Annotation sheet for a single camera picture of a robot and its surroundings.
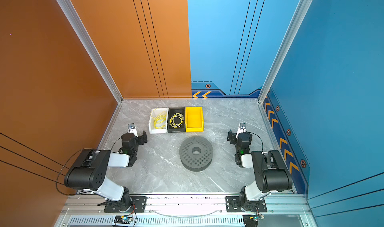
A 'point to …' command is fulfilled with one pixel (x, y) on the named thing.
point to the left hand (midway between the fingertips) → (136, 130)
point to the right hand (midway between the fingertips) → (237, 130)
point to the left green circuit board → (123, 219)
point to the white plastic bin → (152, 129)
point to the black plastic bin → (172, 111)
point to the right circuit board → (256, 218)
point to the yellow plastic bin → (194, 119)
